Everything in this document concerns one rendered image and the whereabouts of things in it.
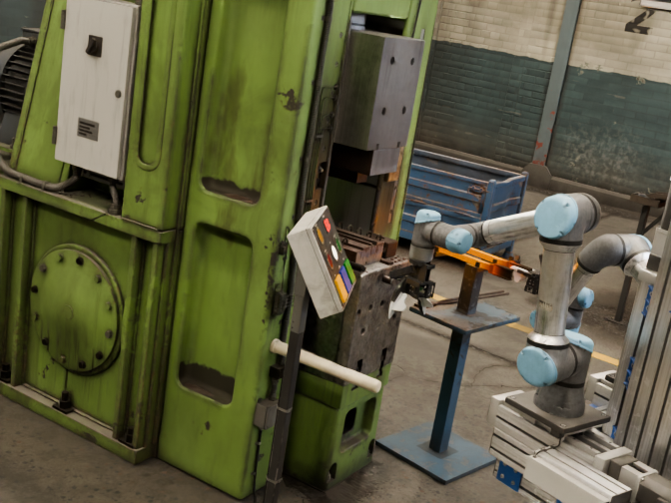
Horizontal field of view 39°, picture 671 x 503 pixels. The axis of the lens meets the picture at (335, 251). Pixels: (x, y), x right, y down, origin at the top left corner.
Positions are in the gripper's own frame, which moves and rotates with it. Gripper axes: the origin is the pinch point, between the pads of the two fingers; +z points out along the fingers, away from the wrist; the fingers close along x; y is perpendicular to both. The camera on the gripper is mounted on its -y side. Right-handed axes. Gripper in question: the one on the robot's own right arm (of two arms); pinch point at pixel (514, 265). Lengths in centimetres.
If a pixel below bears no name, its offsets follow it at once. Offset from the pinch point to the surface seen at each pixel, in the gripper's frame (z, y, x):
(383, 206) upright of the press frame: 47, -14, -31
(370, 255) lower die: 28, -1, -57
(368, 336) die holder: 21, 29, -58
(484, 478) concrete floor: -7, 94, 0
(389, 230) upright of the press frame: 49, -3, -22
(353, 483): 19, 93, -54
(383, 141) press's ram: 27, -46, -62
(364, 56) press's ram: 31, -75, -75
